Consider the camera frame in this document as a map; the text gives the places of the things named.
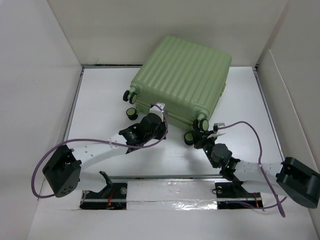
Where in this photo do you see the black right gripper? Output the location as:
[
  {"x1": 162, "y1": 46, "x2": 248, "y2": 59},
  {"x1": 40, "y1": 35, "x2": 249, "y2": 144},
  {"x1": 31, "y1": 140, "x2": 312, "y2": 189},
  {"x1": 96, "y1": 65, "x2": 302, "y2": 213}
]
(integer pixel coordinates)
[{"x1": 191, "y1": 130, "x2": 218, "y2": 169}]

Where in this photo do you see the green hard-shell suitcase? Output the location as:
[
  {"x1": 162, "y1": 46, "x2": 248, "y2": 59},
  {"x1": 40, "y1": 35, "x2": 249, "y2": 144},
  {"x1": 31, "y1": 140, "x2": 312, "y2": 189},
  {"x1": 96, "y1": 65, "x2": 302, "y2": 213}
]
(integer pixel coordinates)
[{"x1": 122, "y1": 35, "x2": 232, "y2": 132}]

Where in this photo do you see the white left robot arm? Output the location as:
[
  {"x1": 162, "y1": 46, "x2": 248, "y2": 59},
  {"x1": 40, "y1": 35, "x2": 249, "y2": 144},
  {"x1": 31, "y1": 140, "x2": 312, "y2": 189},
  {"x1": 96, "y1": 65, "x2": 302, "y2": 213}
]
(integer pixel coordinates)
[{"x1": 42, "y1": 111, "x2": 168, "y2": 199}]

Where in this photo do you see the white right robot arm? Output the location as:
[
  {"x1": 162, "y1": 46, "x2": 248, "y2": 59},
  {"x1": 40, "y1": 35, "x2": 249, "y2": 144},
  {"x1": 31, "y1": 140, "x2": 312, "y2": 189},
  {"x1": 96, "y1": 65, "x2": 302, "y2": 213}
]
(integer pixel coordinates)
[{"x1": 188, "y1": 130, "x2": 320, "y2": 209}]

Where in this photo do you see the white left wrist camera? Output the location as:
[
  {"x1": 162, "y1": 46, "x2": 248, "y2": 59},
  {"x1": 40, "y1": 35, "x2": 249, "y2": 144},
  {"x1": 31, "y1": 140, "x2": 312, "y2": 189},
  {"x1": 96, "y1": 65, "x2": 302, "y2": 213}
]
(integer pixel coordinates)
[{"x1": 149, "y1": 102, "x2": 166, "y2": 118}]

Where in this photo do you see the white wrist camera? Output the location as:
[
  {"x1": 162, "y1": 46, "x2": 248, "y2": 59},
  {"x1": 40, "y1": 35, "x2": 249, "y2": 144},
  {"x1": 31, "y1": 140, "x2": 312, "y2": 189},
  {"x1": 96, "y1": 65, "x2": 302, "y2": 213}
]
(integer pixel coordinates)
[
  {"x1": 207, "y1": 123, "x2": 226, "y2": 139},
  {"x1": 149, "y1": 102, "x2": 166, "y2": 118}
]

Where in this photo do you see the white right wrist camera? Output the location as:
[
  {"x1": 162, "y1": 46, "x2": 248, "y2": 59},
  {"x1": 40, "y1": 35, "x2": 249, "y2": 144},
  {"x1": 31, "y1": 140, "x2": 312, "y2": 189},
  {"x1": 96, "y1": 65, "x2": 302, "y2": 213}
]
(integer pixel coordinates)
[{"x1": 207, "y1": 123, "x2": 226, "y2": 139}]

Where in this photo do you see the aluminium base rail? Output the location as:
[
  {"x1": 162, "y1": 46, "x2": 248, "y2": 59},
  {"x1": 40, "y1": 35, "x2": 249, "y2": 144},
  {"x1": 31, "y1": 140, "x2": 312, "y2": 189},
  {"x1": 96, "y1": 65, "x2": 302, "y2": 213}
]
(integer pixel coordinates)
[{"x1": 77, "y1": 178, "x2": 264, "y2": 211}]

